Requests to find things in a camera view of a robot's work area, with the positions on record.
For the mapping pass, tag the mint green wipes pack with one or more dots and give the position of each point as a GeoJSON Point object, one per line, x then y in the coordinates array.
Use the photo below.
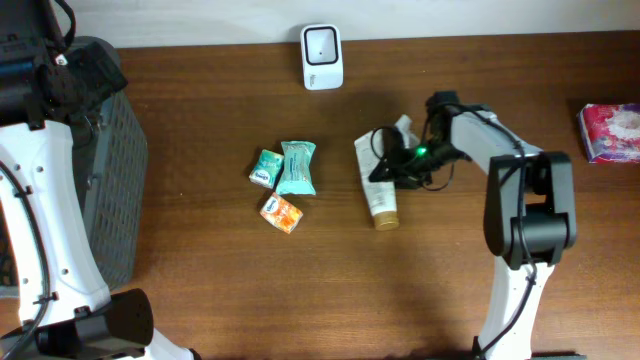
{"type": "Point", "coordinates": [296, 176]}

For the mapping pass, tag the purple tissue pack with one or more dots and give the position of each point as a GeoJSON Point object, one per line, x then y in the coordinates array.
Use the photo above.
{"type": "Point", "coordinates": [610, 133]}

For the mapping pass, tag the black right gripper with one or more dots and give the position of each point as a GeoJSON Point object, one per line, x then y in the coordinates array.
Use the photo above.
{"type": "Point", "coordinates": [395, 166]}

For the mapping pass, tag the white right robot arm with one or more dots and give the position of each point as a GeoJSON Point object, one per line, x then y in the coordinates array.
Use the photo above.
{"type": "Point", "coordinates": [529, 215]}

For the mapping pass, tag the white Pantene tube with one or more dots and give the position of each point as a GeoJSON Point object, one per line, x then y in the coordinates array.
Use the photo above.
{"type": "Point", "coordinates": [380, 196]}

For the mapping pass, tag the small teal tissue pack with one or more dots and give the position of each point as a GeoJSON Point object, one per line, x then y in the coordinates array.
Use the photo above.
{"type": "Point", "coordinates": [267, 169]}

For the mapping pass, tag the small orange tissue pack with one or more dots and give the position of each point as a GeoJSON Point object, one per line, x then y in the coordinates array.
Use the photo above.
{"type": "Point", "coordinates": [280, 213]}

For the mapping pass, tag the dark grey plastic basket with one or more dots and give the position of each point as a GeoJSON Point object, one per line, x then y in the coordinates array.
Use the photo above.
{"type": "Point", "coordinates": [110, 160]}

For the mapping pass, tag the white barcode scanner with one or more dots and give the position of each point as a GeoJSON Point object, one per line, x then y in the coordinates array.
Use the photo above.
{"type": "Point", "coordinates": [322, 59]}

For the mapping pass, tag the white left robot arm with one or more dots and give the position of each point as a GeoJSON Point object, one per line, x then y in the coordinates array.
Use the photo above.
{"type": "Point", "coordinates": [66, 309]}

